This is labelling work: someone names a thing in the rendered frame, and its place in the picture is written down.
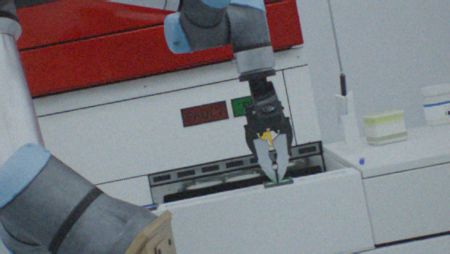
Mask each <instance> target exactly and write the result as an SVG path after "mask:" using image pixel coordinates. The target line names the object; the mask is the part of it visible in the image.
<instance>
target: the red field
mask: <svg viewBox="0 0 450 254"><path fill-rule="evenodd" d="M182 115H183V119H184V122H185V125H193V124H198V123H202V122H205V121H212V120H215V119H223V118H227V113H226V109H225V102H219V103H216V104H209V105H206V106H203V107H198V108H191V109H184V110H182Z"/></svg>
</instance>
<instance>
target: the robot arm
mask: <svg viewBox="0 0 450 254"><path fill-rule="evenodd" d="M105 1H111V2H120V3H125V4H130V5H135V6H144V7H153V8H159V9H164V10H173V11H177V12H176V13H175V14H168V15H167V16H166V18H165V21H164V32H165V37H166V42H167V44H168V48H169V49H170V50H171V51H172V52H173V53H174V54H180V53H186V52H190V53H192V52H193V51H202V50H206V49H210V48H214V47H221V46H225V45H231V49H232V53H233V56H234V57H236V58H234V59H231V63H232V64H236V73H238V74H240V75H241V76H238V77H239V82H244V81H247V82H248V86H249V90H250V93H251V97H252V106H248V107H245V108H244V111H245V114H244V116H245V117H246V119H247V125H243V127H244V130H245V140H246V142H247V147H248V148H249V149H250V151H251V152H252V153H253V156H254V158H256V160H257V161H258V163H259V164H260V166H261V167H262V169H264V173H265V174H266V175H267V176H268V177H269V178H270V179H271V180H272V181H274V182H281V181H282V178H283V176H284V174H285V171H286V170H287V164H288V158H289V155H290V151H291V148H292V144H293V127H292V125H291V124H290V117H285V115H284V113H283V109H284V107H283V106H281V101H280V100H279V98H278V96H277V94H276V89H275V86H274V85H273V82H272V81H271V80H270V81H267V77H269V76H276V69H275V68H274V67H275V66H276V62H275V58H274V55H273V50H272V46H271V39H270V34H269V30H268V23H267V19H266V10H265V6H264V1H263V0H105ZM20 35H21V27H20V22H19V18H18V14H17V11H16V9H15V5H14V1H13V0H0V239H1V241H2V243H3V245H4V246H5V248H6V249H7V251H8V252H9V253H10V254H125V252H126V251H127V249H128V248H129V247H130V246H131V243H132V242H133V241H134V240H135V239H136V237H137V235H138V233H139V232H140V231H141V230H142V229H144V228H145V227H147V226H148V225H149V224H150V223H151V222H153V221H154V220H155V219H156V218H157V217H158V216H157V215H155V214H154V213H153V212H152V211H150V210H148V209H146V208H144V207H141V206H139V205H134V204H132V203H128V202H126V201H124V200H121V199H115V198H113V197H111V196H109V195H108V194H105V193H104V192H103V191H102V190H101V189H100V188H98V187H96V186H95V185H94V184H93V183H91V182H89V181H88V180H87V179H86V178H85V177H83V176H81V175H80V174H78V172H76V171H74V170H73V169H72V168H71V167H70V166H67V165H65V163H64V162H62V161H61V160H59V159H58V158H57V157H55V156H54V155H53V154H51V151H50V150H48V149H46V148H45V142H44V140H43V135H42V132H41V130H40V127H39V119H38V118H37V114H36V111H35V107H34V104H33V101H32V99H31V91H30V89H29V86H28V83H27V78H26V76H25V73H24V70H23V63H22V61H21V57H20V54H19V52H18V48H17V44H16V40H17V39H18V38H19V37H20ZM273 68H274V69H273ZM278 130H279V133H278ZM270 131H274V132H275V133H276V134H277V136H276V137H275V138H274V139H273V140H272V146H273V148H274V149H275V150H276V164H277V168H276V171H274V169H273V168H272V160H271V158H270V157H269V150H270V147H269V143H268V141H265V140H263V139H261V138H260V137H262V136H263V135H264V133H266V132H270ZM258 134H259V136H258ZM276 177H277V179H276Z"/></svg>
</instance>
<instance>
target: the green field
mask: <svg viewBox="0 0 450 254"><path fill-rule="evenodd" d="M232 104H233V108H234V111H235V115H236V116H237V115H241V114H245V111H244V108H245V107H248V106H252V97H251V96H249V97H245V98H242V99H238V100H233V101H232Z"/></svg>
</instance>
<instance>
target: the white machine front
mask: <svg viewBox="0 0 450 254"><path fill-rule="evenodd" d="M273 55H274V58H275V62H276V66H275V67H274V68H275V69H276V76H269V77H267V81H270V80H271V81H272V82H273V85H274V86H275V89H276V94H277V96H278V98H279V100H280V101H281V106H283V107H284V109H283V113H284V115H285V117H290V124H291V125H292V148H293V147H301V146H305V145H312V144H316V143H318V146H319V150H320V153H315V154H309V155H305V156H300V157H297V158H305V157H310V156H313V155H317V154H320V155H321V157H322V165H323V169H324V172H326V169H325V162H324V158H323V154H322V153H324V152H323V150H322V139H321V132H320V129H319V124H318V120H317V114H316V106H315V102H314V98H313V91H312V87H311V79H310V76H309V69H308V65H307V61H306V57H305V46H303V47H296V48H293V49H288V50H284V51H274V52H273ZM274 68H273V69H274ZM238 76H241V75H240V74H238V73H236V63H231V61H227V62H223V63H213V64H208V65H205V66H201V67H197V68H187V69H184V70H180V71H176V72H169V73H166V74H163V73H162V74H158V75H154V76H147V77H144V78H140V79H133V80H126V81H121V82H118V83H115V84H104V85H100V86H96V87H92V88H86V89H78V90H74V91H70V92H64V93H60V94H52V95H48V96H41V97H38V98H34V99H32V101H33V104H34V107H35V111H36V114H37V118H38V119H39V127H40V130H41V132H42V135H43V140H44V142H45V148H46V149H48V150H50V151H51V154H53V155H54V156H55V157H57V158H58V159H59V160H61V161H62V162H64V163H65V165H67V166H70V167H71V168H72V169H73V170H74V171H76V172H78V174H80V175H81V176H83V177H85V178H86V179H87V180H88V181H89V182H91V183H93V184H94V185H95V186H96V187H98V188H100V189H101V190H102V191H103V192H104V193H105V194H108V195H109V196H111V197H113V198H115V199H121V200H124V201H126V202H128V203H132V204H134V205H139V206H143V205H146V204H153V197H152V193H151V187H152V186H161V185H165V184H169V183H172V182H180V181H186V180H191V179H194V178H201V177H205V176H208V175H213V174H222V173H226V172H231V171H234V170H241V169H247V168H252V167H256V166H260V164H258V165H253V166H247V167H243V168H239V169H232V170H225V171H221V172H218V173H213V174H204V175H199V176H196V177H192V178H186V179H182V180H178V181H170V182H164V183H160V184H157V185H152V186H151V182H150V179H149V176H150V175H157V174H163V173H167V172H170V171H175V170H185V169H189V168H192V167H196V166H202V165H207V164H211V163H218V162H225V161H228V160H232V159H237V158H246V157H250V156H253V153H252V152H251V151H250V149H249V148H248V144H247V142H246V140H245V130H244V127H243V125H246V124H247V119H246V117H245V116H244V114H241V115H237V116H236V115H235V111H234V108H233V104H232V101H233V100H238V99H242V98H245V97H249V96H251V93H250V90H249V86H248V82H247V81H244V82H239V77H238ZM219 102H225V109H226V113H227V118H223V119H215V120H212V121H205V122H202V123H198V124H193V125H185V122H184V119H183V115H182V110H184V109H191V108H198V107H203V106H206V105H209V104H216V103H219ZM292 159H295V158H289V160H292Z"/></svg>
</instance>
